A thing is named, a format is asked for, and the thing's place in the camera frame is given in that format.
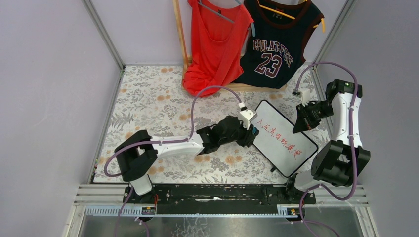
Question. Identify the aluminium frame post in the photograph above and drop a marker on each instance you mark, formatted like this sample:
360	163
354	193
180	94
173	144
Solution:
335	29
91	10

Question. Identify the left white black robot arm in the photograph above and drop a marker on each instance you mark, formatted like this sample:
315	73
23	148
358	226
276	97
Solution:
137	154

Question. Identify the grey slotted cable duct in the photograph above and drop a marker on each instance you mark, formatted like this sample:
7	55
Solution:
217	210

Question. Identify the aluminium frame post left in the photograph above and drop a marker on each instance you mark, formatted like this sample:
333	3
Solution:
91	10

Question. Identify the yellow clothes hanger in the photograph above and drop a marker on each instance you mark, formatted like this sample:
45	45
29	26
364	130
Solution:
323	23

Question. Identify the red tank top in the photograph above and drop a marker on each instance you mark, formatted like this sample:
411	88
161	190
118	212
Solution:
216	46

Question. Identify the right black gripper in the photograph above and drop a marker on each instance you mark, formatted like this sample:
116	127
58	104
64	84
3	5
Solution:
302	116

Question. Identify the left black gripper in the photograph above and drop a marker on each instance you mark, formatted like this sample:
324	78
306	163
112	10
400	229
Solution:
244	135

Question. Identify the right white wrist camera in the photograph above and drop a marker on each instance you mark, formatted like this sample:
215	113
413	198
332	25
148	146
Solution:
303	94

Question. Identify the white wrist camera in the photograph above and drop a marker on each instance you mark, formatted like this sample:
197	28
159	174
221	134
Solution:
303	94
246	115

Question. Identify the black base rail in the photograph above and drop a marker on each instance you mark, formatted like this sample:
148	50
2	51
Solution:
212	194

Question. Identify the grey clothes hanger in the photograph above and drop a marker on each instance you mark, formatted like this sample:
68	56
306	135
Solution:
252	27

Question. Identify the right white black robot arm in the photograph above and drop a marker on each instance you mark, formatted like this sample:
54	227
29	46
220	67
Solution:
343	157

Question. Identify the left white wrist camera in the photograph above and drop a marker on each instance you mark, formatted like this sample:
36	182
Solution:
246	115

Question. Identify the white whiteboard black frame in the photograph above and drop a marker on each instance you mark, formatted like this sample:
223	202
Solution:
285	150

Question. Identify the wooden clothes rack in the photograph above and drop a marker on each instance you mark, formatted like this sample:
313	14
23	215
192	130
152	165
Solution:
187	59

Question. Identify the navy basketball jersey 23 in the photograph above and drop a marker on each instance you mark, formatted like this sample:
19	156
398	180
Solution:
274	55

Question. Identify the aluminium frame post right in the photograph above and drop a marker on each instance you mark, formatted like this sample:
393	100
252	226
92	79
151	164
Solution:
335	29

